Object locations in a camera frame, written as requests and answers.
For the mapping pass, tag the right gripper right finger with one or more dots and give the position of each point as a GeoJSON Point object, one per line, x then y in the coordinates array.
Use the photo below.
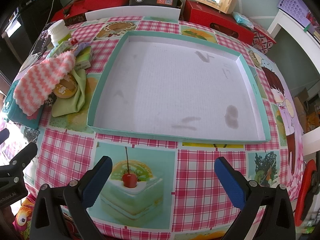
{"type": "Point", "coordinates": [242, 195]}

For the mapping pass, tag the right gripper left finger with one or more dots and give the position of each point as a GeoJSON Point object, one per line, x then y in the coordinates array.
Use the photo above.
{"type": "Point", "coordinates": [80, 197]}

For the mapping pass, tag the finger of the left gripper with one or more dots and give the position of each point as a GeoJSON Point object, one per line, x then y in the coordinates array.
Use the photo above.
{"type": "Point", "coordinates": [4, 134]}
{"type": "Point", "coordinates": [21, 159]}

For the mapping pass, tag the pink white zigzag towel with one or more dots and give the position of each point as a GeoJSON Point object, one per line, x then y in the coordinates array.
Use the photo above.
{"type": "Point", "coordinates": [39, 81]}

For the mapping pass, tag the light green cloth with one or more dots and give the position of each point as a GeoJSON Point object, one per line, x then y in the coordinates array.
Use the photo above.
{"type": "Point", "coordinates": [74, 103]}

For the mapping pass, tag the round yellow snack packet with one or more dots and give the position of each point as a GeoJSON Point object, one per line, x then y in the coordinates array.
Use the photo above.
{"type": "Point", "coordinates": [66, 88]}

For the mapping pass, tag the green tissue pack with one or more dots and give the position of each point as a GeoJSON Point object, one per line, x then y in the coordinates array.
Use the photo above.
{"type": "Point", "coordinates": [61, 48]}
{"type": "Point", "coordinates": [83, 59]}

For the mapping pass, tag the purple cartoon sachet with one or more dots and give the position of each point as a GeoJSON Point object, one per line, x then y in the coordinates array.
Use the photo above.
{"type": "Point", "coordinates": [77, 48]}

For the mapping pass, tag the red pink hair scrunchie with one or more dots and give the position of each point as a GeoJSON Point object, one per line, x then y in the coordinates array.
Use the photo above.
{"type": "Point", "coordinates": [73, 41]}

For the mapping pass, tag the teal plastic toy case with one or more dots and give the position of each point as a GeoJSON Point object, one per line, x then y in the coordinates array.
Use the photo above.
{"type": "Point", "coordinates": [13, 112]}

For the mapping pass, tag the colourful bird cushion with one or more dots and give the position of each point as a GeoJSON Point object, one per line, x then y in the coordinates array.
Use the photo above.
{"type": "Point", "coordinates": [22, 222]}

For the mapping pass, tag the red chair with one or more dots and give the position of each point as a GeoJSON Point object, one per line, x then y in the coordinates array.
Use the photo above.
{"type": "Point", "coordinates": [309, 188]}

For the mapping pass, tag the checkered cake pattern tablecloth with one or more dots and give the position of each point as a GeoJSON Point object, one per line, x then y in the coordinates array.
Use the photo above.
{"type": "Point", "coordinates": [161, 189]}

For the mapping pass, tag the smartphone with lit screen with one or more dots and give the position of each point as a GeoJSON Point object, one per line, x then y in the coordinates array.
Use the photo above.
{"type": "Point", "coordinates": [42, 42]}

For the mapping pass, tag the black cabinet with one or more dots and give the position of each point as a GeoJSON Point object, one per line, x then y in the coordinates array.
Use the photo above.
{"type": "Point", "coordinates": [15, 45]}

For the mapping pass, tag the white bottle green label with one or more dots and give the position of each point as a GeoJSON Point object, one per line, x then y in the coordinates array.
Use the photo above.
{"type": "Point", "coordinates": [59, 32]}

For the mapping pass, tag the teal shallow cardboard tray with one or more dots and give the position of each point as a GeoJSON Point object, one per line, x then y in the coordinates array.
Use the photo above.
{"type": "Point", "coordinates": [173, 87]}

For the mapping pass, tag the red patterned gift box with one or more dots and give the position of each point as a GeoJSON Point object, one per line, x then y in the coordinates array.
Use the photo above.
{"type": "Point", "coordinates": [262, 40]}

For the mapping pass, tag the blue wet wipes pack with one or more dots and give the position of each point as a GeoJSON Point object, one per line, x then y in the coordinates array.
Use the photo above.
{"type": "Point", "coordinates": [242, 20]}

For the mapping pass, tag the black box with qr code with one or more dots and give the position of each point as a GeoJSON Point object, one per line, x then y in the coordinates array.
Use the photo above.
{"type": "Point", "coordinates": [163, 3]}

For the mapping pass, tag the purple perforated basket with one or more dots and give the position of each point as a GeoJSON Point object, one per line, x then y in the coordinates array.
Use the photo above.
{"type": "Point", "coordinates": [297, 9]}

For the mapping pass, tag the white foam board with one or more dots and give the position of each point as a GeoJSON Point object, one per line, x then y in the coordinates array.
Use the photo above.
{"type": "Point", "coordinates": [137, 10]}

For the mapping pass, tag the red cardboard box with handle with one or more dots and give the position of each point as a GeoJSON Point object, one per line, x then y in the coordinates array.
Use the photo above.
{"type": "Point", "coordinates": [209, 17]}

